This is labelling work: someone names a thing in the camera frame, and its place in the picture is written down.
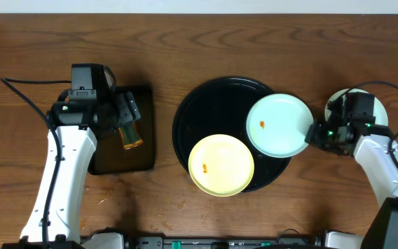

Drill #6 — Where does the green orange sponge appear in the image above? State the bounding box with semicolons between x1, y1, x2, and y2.
118;122;143;149

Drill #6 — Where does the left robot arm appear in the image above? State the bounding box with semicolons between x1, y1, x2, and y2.
21;64;143;247

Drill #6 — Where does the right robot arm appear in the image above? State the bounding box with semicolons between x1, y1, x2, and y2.
305;89;398;249

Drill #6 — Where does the black rectangular water tray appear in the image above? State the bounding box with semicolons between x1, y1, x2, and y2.
88;85;155;175

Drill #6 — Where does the round black tray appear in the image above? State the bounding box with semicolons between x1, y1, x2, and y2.
172;77;291;192

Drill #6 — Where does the yellow plate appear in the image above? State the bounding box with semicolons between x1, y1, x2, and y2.
188;134;254;197

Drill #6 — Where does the left black cable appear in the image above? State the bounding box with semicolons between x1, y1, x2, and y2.
0;77;74;249

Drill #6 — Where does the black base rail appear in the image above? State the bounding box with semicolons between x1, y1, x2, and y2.
125;237;322;249

